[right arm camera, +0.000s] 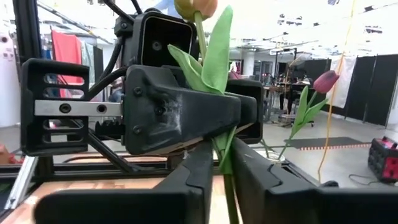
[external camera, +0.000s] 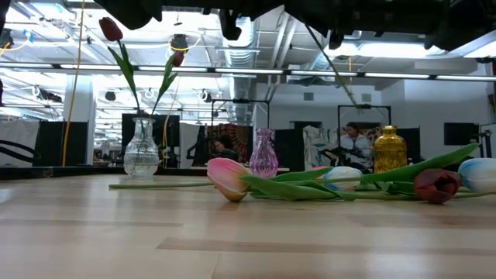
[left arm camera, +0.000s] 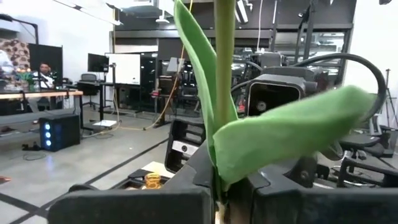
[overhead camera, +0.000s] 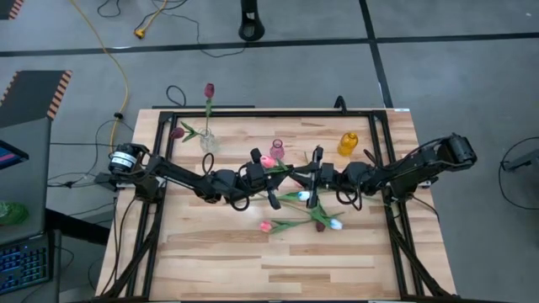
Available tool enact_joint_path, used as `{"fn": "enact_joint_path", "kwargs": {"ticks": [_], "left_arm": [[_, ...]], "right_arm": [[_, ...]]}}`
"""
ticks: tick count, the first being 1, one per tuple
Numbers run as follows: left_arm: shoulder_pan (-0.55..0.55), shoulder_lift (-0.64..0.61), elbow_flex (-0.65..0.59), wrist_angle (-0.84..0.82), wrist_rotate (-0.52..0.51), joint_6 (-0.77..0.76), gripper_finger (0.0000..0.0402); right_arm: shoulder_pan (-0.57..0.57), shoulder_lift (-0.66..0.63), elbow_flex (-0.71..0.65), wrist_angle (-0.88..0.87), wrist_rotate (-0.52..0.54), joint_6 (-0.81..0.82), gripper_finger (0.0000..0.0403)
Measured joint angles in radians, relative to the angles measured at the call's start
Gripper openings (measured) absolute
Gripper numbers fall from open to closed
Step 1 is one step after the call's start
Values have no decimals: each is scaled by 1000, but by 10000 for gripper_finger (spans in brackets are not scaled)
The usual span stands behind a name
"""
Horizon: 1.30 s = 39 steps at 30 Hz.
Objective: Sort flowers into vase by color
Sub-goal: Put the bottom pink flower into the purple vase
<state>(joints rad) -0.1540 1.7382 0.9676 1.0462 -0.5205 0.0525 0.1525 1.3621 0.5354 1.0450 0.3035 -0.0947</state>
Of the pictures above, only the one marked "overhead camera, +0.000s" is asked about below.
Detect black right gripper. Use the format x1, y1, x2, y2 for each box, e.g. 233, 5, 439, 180
294, 146, 336, 210

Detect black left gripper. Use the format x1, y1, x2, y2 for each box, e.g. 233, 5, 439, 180
246, 147, 293, 210

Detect green stem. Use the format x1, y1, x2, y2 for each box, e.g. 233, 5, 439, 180
259, 155, 296, 176

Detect white and blue tulip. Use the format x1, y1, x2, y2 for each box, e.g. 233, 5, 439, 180
275, 189, 312, 203
315, 210, 344, 231

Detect pink glass vase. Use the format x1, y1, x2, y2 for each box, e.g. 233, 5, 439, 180
269, 138, 286, 162

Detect amber glass vase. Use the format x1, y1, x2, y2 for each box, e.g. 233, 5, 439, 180
336, 131, 360, 157

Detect clear glass vase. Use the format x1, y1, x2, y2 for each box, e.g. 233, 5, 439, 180
199, 128, 220, 155

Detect dark red tulips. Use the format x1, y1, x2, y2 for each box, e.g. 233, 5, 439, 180
99, 108, 454, 302

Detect black stand base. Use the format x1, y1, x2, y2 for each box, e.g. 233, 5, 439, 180
237, 0, 266, 42

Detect black desk beam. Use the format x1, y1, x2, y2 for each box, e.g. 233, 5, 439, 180
44, 208, 111, 247

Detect grey side desk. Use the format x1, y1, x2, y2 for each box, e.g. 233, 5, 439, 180
0, 117, 62, 303

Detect large hazard-striped black mat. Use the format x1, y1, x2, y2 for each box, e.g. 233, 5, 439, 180
0, 70, 73, 130

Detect green object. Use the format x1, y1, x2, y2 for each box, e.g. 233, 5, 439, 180
0, 200, 29, 226

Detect backlit keyboard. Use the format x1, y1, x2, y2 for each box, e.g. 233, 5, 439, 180
0, 242, 51, 295

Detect small hazard-striped black mat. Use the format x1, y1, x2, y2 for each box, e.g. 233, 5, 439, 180
0, 0, 24, 21

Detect small black cable loop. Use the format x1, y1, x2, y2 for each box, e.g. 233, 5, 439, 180
165, 85, 189, 109

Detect black floor cable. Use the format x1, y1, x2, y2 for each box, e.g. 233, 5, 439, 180
96, 0, 248, 59

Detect long yellow cable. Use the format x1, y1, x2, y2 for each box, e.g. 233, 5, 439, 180
68, 0, 130, 146

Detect large black cable loop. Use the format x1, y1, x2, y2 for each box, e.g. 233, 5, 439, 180
498, 136, 539, 211

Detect yellow cable with plug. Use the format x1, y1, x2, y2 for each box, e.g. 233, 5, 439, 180
133, 0, 168, 40

